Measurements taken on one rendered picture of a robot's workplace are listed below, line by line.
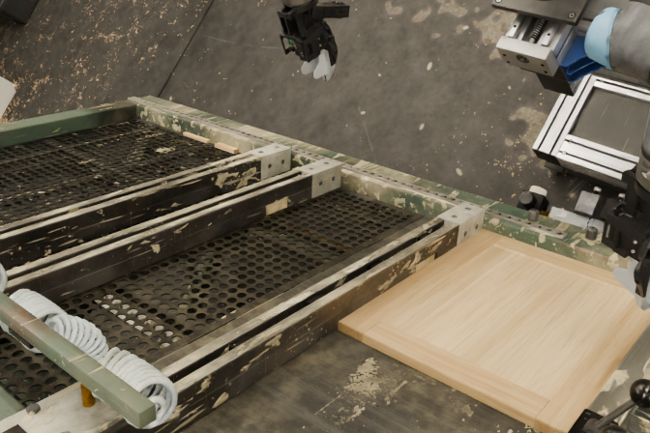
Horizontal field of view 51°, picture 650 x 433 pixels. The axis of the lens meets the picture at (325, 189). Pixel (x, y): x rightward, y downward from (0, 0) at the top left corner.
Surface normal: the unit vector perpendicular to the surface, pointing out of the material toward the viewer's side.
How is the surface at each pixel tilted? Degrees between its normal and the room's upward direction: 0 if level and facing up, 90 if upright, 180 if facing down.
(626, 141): 0
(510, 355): 54
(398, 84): 0
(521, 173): 0
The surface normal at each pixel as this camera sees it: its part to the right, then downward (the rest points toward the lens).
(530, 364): 0.04, -0.93
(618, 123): -0.49, -0.33
